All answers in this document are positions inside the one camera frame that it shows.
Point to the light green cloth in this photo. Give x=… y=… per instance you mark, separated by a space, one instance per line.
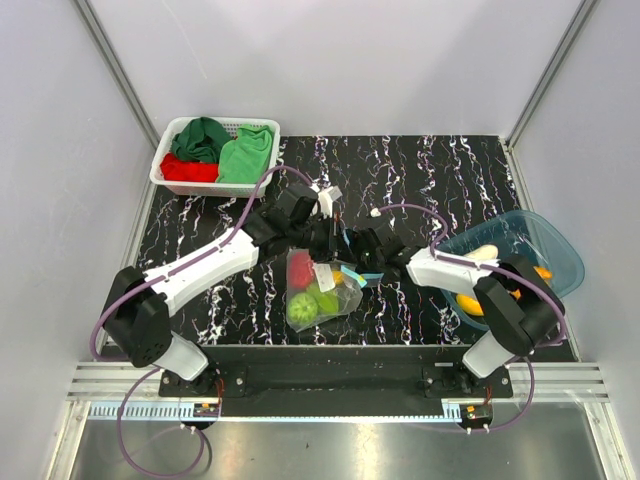
x=244 y=159

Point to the orange fake mango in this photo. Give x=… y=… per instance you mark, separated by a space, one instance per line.
x=544 y=273

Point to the aluminium frame rail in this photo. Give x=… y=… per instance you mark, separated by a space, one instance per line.
x=558 y=424

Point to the beige fake egg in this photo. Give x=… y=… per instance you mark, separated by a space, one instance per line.
x=484 y=253

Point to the red cloth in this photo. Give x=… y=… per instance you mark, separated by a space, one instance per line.
x=174 y=169

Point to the green fake leafy vegetable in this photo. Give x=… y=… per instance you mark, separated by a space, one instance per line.
x=328 y=302

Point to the teal plastic container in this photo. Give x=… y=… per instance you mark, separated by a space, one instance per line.
x=530 y=235

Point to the dark green cloth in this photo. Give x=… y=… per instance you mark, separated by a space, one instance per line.
x=200 y=141

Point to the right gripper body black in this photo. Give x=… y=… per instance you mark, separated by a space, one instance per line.
x=367 y=261

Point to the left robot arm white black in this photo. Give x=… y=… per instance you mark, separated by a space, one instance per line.
x=140 y=304

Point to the yellow fake lemon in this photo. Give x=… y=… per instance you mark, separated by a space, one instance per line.
x=469 y=305

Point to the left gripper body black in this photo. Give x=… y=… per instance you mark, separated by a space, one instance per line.
x=321 y=240

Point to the clear zip top bag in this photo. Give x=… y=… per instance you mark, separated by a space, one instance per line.
x=349 y=294

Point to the white paper label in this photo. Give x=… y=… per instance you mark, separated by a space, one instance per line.
x=324 y=277

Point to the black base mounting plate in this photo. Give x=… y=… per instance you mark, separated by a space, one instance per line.
x=331 y=382

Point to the red fake bell pepper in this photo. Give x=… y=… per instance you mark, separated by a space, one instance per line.
x=300 y=272

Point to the white plastic basket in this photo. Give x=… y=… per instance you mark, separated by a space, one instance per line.
x=212 y=189

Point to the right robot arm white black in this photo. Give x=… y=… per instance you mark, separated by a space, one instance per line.
x=520 y=309

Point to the orange fake food piece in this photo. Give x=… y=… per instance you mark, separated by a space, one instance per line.
x=339 y=278

